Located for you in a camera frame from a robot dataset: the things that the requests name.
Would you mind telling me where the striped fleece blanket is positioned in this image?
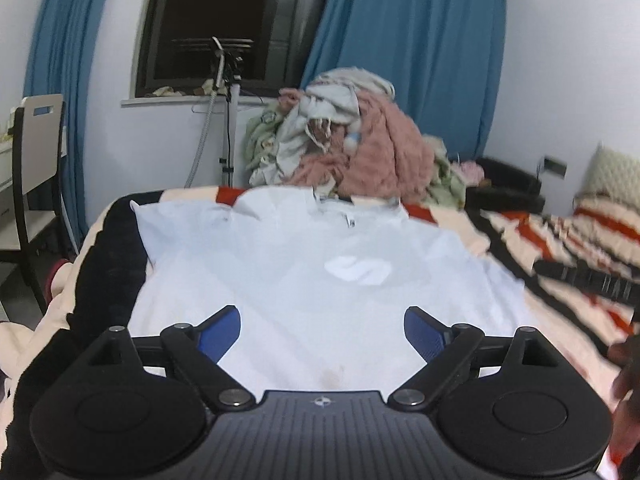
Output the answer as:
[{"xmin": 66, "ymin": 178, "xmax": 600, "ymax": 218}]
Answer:
[{"xmin": 0, "ymin": 185, "xmax": 640, "ymax": 480}]

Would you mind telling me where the white chair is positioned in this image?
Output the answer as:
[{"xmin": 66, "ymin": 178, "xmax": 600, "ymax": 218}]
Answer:
[{"xmin": 0, "ymin": 93, "xmax": 67, "ymax": 317}]

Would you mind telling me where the pink fleece garment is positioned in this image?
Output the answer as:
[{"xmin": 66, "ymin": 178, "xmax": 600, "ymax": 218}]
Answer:
[{"xmin": 279, "ymin": 87, "xmax": 437, "ymax": 198}]

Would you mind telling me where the dark window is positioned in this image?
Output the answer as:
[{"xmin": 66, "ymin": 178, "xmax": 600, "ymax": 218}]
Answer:
[{"xmin": 135, "ymin": 0, "xmax": 332, "ymax": 98}]

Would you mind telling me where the grey braided hose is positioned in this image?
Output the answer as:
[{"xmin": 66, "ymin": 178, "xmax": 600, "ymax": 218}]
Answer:
[{"xmin": 184, "ymin": 36, "xmax": 222, "ymax": 190}]

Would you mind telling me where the pile of clothes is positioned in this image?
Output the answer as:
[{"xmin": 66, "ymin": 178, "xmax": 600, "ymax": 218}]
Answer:
[{"xmin": 247, "ymin": 66, "xmax": 396, "ymax": 186}]

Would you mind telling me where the white tripod stand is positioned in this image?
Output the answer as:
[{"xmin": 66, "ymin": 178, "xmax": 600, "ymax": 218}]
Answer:
[{"xmin": 172, "ymin": 36, "xmax": 256, "ymax": 188}]

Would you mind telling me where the cream knitted pillow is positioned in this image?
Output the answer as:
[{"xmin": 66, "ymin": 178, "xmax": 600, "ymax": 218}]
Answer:
[{"xmin": 577, "ymin": 143, "xmax": 640, "ymax": 202}]

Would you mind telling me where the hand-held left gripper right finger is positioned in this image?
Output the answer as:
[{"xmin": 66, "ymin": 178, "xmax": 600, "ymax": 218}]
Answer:
[{"xmin": 387, "ymin": 306, "xmax": 563, "ymax": 412}]

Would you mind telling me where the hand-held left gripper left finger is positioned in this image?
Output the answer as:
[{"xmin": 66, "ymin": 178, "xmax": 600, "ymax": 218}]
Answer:
[{"xmin": 80, "ymin": 305, "xmax": 256, "ymax": 412}]

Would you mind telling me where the black cloth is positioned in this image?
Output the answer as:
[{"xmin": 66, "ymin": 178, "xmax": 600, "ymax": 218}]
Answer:
[{"xmin": 462, "ymin": 156, "xmax": 547, "ymax": 213}]

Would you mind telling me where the pale green patterned garment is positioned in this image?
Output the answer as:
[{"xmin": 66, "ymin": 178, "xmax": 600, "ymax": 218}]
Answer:
[{"xmin": 243, "ymin": 105, "xmax": 296, "ymax": 173}]

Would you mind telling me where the white t-shirt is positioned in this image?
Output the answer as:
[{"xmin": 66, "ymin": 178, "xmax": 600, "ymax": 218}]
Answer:
[{"xmin": 129, "ymin": 185, "xmax": 527, "ymax": 395}]

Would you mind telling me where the person's right hand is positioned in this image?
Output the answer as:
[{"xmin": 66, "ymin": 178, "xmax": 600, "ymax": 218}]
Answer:
[{"xmin": 607, "ymin": 332, "xmax": 640, "ymax": 478}]

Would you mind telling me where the blue curtain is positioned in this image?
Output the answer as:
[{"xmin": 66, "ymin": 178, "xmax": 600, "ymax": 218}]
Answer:
[
  {"xmin": 22, "ymin": 0, "xmax": 118, "ymax": 256},
  {"xmin": 299, "ymin": 0, "xmax": 507, "ymax": 158}
]

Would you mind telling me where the white desk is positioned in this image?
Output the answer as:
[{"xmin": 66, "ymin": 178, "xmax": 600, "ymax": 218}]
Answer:
[{"xmin": 0, "ymin": 110, "xmax": 26, "ymax": 221}]

